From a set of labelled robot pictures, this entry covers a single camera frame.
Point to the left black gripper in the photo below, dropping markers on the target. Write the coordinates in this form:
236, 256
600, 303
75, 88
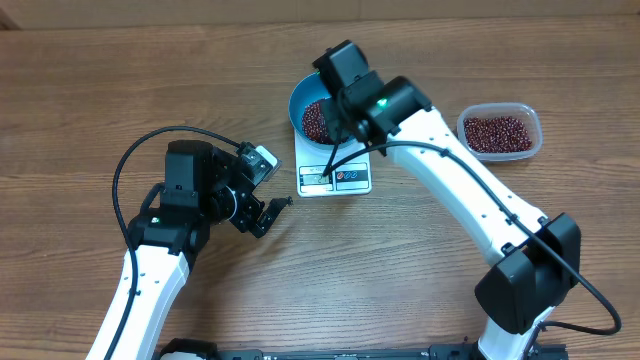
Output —
247, 218

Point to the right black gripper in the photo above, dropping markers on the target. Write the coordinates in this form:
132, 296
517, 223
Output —
343, 111

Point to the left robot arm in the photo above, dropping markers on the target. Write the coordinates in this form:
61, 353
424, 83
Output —
203, 187

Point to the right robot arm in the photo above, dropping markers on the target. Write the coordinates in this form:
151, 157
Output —
532, 258

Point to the red beans in bowl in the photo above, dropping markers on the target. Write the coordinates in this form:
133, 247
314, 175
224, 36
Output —
314, 124

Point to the blue bowl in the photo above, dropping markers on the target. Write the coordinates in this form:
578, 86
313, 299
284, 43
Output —
307, 91

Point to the white kitchen scale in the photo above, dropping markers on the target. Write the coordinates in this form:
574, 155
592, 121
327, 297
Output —
352, 178

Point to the clear plastic container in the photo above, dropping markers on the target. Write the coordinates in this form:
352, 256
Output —
517, 110

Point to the red beans in container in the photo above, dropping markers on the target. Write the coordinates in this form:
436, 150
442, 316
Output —
497, 135

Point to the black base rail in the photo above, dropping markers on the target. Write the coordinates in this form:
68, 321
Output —
189, 349

